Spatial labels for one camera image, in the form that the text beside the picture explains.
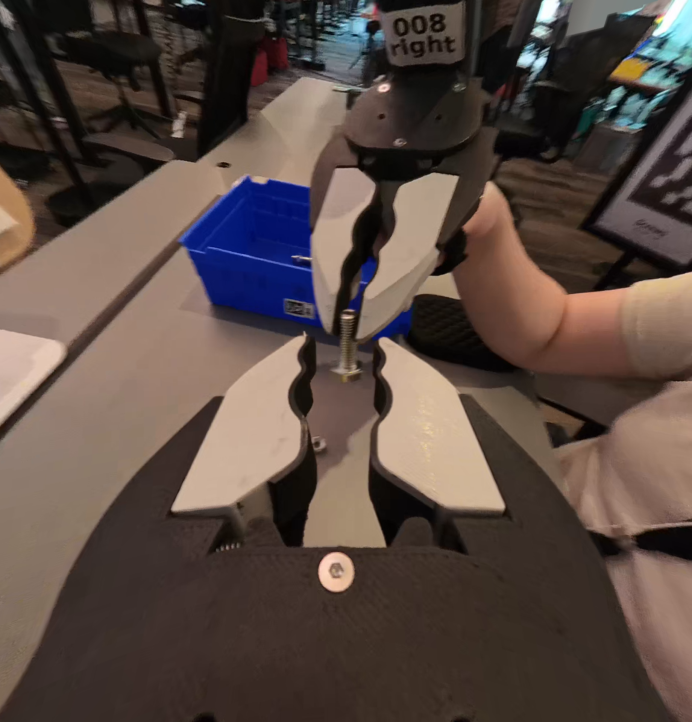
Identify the instruction sheet on clipboard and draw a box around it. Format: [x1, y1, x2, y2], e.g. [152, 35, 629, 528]
[0, 152, 35, 274]

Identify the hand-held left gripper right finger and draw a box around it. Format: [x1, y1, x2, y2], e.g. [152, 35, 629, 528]
[370, 336, 507, 551]

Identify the blue plastic bin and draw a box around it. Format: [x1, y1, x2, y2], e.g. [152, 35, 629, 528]
[178, 176, 414, 339]

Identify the red bag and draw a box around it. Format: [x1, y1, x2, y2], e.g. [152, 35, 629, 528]
[249, 36, 290, 88]

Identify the black shoulder strap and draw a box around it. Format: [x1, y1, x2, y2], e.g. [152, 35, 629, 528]
[591, 516, 692, 565]

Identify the black stool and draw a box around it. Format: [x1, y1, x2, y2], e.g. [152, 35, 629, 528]
[64, 31, 166, 142]

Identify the person's right hand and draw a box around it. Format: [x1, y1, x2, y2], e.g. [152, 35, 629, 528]
[453, 182, 543, 306]

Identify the black chair armrest pad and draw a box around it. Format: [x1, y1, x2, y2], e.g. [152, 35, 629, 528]
[407, 293, 516, 373]

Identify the person's right forearm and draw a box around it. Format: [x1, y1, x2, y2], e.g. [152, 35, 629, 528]
[459, 254, 640, 380]

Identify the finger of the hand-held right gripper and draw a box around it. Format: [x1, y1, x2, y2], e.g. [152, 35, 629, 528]
[354, 171, 461, 343]
[310, 167, 381, 336]

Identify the white tray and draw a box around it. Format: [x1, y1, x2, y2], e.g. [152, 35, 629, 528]
[0, 326, 67, 441]

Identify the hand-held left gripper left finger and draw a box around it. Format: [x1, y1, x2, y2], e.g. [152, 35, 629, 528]
[170, 332, 319, 545]

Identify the black office chair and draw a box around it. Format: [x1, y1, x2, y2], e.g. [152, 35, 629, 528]
[493, 14, 657, 164]

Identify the marker sign on black stand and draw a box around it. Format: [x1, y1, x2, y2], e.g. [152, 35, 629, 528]
[583, 73, 692, 291]

